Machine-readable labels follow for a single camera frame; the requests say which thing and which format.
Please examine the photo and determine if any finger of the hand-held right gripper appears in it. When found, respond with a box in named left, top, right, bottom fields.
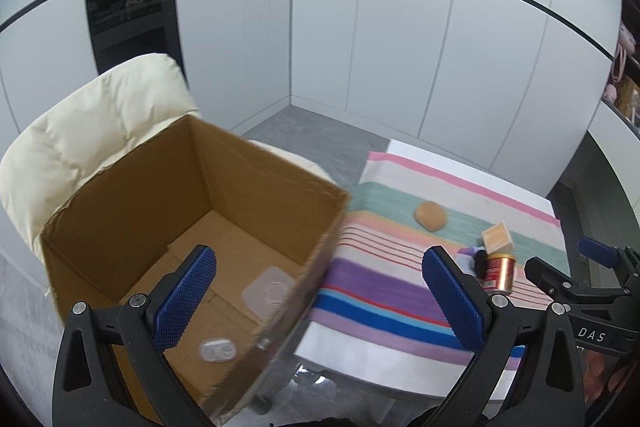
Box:
left=578, top=237, right=640, bottom=290
left=524, top=256, right=593, bottom=310

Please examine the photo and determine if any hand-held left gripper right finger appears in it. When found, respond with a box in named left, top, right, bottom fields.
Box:
left=421, top=245, right=586, bottom=427

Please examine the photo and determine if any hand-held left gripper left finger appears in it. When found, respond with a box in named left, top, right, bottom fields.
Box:
left=52, top=244, right=218, bottom=427

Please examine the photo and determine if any red copper can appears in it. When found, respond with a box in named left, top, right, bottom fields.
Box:
left=482, top=251, right=518, bottom=295

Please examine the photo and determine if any beige wooden cube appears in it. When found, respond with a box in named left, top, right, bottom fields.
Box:
left=481, top=223, right=516, bottom=254

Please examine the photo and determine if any brown cardboard box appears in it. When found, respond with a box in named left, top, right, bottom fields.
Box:
left=40, top=114, right=352, bottom=424

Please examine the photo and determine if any person's right hand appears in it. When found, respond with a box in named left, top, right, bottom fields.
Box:
left=582, top=349, right=640, bottom=408

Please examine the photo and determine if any grey blue flat case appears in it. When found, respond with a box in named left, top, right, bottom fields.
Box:
left=452, top=255, right=477, bottom=278

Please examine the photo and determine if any clear contact lens case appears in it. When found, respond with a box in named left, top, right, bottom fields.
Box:
left=198, top=337, right=237, bottom=364

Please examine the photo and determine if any striped table cloth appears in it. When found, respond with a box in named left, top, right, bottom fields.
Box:
left=295, top=150, right=568, bottom=373

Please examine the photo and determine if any square clear plastic lid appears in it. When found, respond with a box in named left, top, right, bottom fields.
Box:
left=241, top=266, right=295, bottom=319

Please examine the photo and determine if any brown round sponge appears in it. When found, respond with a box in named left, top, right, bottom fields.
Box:
left=414, top=201, right=447, bottom=233

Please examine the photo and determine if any brown woven box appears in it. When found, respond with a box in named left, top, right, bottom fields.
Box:
left=614, top=77, right=640, bottom=120

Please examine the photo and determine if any cream padded chair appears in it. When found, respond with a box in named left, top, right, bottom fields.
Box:
left=0, top=53, right=336, bottom=413

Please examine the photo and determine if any pink handbag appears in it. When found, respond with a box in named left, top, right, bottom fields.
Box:
left=612, top=21, right=639, bottom=82

